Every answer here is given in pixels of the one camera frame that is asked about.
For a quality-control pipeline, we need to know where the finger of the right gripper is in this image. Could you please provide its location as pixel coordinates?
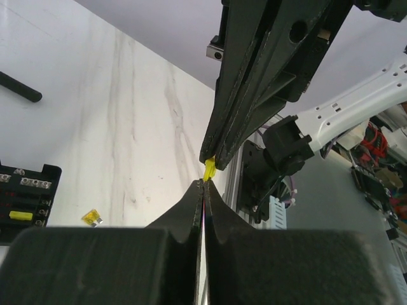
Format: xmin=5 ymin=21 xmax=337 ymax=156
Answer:
xmin=200 ymin=1 xmax=280 ymax=161
xmin=214 ymin=1 xmax=331 ymax=170

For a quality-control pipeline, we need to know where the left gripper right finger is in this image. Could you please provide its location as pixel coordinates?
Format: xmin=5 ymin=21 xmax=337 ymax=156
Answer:
xmin=203 ymin=181 xmax=403 ymax=304

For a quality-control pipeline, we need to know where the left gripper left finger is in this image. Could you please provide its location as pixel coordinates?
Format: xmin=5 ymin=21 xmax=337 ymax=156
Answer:
xmin=1 ymin=180 xmax=204 ymax=304

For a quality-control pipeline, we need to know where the yellow blade fuse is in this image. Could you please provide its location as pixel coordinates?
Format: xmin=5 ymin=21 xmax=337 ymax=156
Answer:
xmin=203 ymin=156 xmax=216 ymax=182
xmin=81 ymin=209 xmax=103 ymax=227
xmin=9 ymin=211 xmax=33 ymax=221

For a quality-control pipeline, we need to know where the black fuse box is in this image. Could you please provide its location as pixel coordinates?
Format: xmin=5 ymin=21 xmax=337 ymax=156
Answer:
xmin=1 ymin=165 xmax=62 ymax=246

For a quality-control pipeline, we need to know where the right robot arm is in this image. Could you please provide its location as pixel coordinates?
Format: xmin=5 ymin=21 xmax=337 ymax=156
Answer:
xmin=199 ymin=1 xmax=406 ymax=170

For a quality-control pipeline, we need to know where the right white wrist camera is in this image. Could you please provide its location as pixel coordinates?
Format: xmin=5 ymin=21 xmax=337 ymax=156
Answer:
xmin=206 ymin=36 xmax=224 ymax=61

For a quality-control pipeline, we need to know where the slotted grey cable duct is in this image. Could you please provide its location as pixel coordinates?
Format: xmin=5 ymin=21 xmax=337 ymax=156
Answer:
xmin=269 ymin=196 xmax=287 ymax=230

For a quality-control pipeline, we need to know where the claw hammer black handle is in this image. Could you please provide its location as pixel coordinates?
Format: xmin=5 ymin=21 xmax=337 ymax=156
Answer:
xmin=0 ymin=72 xmax=43 ymax=103

